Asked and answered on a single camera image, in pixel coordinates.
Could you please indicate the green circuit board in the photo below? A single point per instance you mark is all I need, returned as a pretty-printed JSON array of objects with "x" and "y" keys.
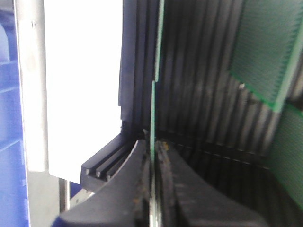
[
  {"x": 286, "y": 153},
  {"x": 267, "y": 48}
]

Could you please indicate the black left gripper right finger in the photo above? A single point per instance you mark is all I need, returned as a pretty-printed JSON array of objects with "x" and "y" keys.
[{"x": 189, "y": 201}]

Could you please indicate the black slotted board rack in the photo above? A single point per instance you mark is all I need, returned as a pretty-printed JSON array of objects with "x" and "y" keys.
[{"x": 219, "y": 127}]

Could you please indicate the blue plastic bin left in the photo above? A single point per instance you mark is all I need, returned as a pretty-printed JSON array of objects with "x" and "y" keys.
[{"x": 13, "y": 184}]

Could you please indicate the metal table edge rail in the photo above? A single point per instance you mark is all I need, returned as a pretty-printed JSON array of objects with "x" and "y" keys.
[{"x": 30, "y": 30}]

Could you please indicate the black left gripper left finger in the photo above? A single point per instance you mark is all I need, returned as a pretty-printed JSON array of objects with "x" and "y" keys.
[{"x": 121, "y": 202}]

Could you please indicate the green circuit board rearmost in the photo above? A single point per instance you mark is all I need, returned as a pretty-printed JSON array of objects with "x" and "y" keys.
[{"x": 155, "y": 200}]

